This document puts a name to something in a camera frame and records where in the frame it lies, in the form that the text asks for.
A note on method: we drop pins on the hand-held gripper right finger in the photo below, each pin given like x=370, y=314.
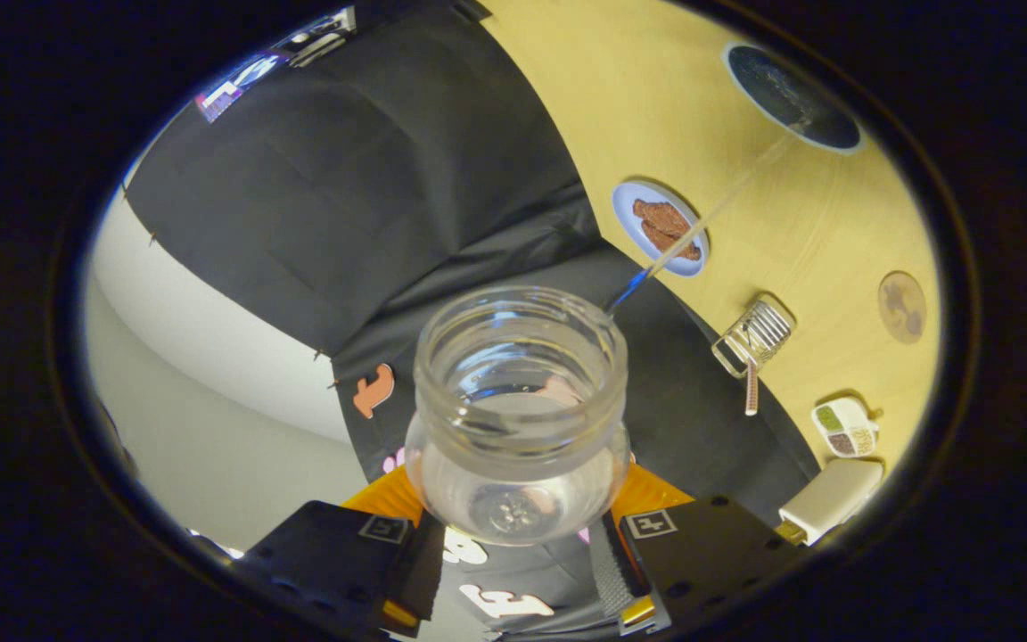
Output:
x=710, y=553

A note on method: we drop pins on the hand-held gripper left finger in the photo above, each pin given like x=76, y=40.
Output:
x=335, y=557

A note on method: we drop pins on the clear glass bottle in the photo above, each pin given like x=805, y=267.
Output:
x=518, y=419

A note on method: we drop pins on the round wooden coaster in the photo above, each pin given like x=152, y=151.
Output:
x=902, y=308

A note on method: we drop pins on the brown toast slice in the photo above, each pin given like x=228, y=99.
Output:
x=790, y=532

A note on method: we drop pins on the white toaster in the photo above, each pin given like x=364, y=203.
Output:
x=834, y=499

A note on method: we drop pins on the pink striped straw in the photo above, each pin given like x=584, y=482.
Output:
x=751, y=392

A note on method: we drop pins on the dark brown beans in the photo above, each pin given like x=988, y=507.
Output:
x=841, y=444

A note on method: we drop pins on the green beans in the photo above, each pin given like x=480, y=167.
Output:
x=828, y=417

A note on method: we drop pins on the white divided dish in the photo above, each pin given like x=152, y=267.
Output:
x=845, y=428

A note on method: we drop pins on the pale beans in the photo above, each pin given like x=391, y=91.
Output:
x=863, y=439

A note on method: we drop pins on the ribbed clear glass holder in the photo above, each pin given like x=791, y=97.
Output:
x=759, y=334

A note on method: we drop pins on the brown meat piece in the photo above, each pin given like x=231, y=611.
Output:
x=669, y=242
x=661, y=216

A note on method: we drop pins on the light blue plate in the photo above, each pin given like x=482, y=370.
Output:
x=631, y=236

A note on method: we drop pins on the wooden table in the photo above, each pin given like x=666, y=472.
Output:
x=799, y=232

